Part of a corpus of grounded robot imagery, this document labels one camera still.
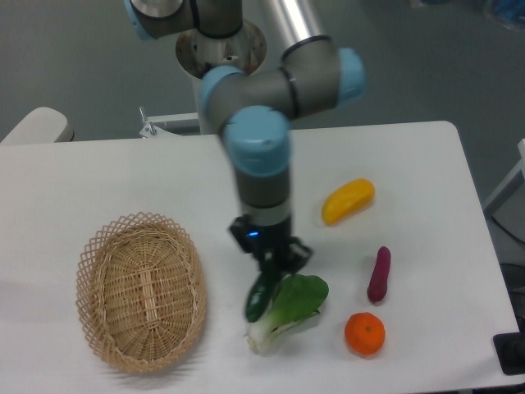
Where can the green bok choy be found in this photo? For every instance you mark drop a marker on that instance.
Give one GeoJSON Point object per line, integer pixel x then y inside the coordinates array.
{"type": "Point", "coordinates": [297, 298]}

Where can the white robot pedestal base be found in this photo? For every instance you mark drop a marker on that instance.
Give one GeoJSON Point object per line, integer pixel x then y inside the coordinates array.
{"type": "Point", "coordinates": [188, 53]}

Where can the blue object top right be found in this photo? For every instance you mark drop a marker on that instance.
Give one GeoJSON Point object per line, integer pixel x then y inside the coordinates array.
{"type": "Point", "coordinates": [508, 13]}

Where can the dark green cucumber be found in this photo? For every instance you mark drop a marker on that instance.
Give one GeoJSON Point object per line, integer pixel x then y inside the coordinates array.
{"type": "Point", "coordinates": [262, 290]}

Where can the white chair armrest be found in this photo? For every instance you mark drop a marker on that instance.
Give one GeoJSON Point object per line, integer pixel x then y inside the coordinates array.
{"type": "Point", "coordinates": [41, 126]}

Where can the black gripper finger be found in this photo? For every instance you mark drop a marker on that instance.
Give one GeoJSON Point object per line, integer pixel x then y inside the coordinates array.
{"type": "Point", "coordinates": [293, 255]}
{"type": "Point", "coordinates": [249, 238]}

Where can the woven wicker basket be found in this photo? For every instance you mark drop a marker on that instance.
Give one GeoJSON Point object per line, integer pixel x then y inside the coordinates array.
{"type": "Point", "coordinates": [141, 293]}

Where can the yellow pepper slice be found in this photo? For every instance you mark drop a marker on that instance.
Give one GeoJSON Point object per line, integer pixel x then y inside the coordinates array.
{"type": "Point", "coordinates": [347, 200]}

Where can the black device at edge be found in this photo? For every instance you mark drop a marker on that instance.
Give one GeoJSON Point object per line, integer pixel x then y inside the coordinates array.
{"type": "Point", "coordinates": [510, 351]}

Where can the purple sweet potato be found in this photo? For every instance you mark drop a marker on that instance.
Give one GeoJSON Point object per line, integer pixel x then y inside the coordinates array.
{"type": "Point", "coordinates": [378, 285]}

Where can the orange mandarin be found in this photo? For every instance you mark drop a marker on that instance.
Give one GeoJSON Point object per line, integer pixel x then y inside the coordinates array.
{"type": "Point", "coordinates": [365, 334]}

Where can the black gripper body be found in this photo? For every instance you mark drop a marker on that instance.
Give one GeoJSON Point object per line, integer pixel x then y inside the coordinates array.
{"type": "Point", "coordinates": [276, 235]}

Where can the white furniture frame right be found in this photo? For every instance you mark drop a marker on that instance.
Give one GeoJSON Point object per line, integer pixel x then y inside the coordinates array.
{"type": "Point", "coordinates": [509, 185]}

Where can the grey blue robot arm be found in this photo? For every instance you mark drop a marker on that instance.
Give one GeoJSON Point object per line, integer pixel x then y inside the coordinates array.
{"type": "Point", "coordinates": [251, 112]}

